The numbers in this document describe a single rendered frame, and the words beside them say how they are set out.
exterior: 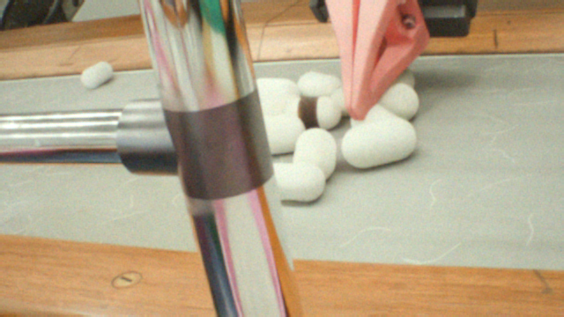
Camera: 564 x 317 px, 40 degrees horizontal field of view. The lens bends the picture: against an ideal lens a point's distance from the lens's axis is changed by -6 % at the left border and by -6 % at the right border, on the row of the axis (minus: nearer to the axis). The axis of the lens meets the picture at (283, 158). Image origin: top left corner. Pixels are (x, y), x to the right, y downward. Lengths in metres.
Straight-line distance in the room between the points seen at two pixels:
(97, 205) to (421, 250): 0.18
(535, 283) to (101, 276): 0.16
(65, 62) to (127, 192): 0.31
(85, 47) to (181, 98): 0.55
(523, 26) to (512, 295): 0.34
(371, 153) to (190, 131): 0.22
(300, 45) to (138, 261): 0.33
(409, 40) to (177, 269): 0.22
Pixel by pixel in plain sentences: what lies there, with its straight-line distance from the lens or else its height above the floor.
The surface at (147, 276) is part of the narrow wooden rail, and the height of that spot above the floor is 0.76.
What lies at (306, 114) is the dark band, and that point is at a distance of 0.46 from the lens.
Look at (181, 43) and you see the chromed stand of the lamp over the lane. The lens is 0.18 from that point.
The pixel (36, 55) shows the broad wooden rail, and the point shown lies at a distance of 0.77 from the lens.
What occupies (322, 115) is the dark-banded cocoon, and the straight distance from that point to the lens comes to 0.46.
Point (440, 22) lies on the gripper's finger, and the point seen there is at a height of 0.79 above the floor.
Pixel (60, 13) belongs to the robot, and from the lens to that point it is 1.08.
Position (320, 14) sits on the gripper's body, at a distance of 0.50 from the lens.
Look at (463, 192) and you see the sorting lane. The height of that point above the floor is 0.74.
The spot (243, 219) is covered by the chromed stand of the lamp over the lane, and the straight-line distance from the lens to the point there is 0.19.
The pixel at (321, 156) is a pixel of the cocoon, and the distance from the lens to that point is 0.39.
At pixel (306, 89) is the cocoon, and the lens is 0.50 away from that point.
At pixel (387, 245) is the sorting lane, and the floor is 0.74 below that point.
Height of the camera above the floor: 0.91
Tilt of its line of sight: 22 degrees down
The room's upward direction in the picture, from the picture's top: 11 degrees counter-clockwise
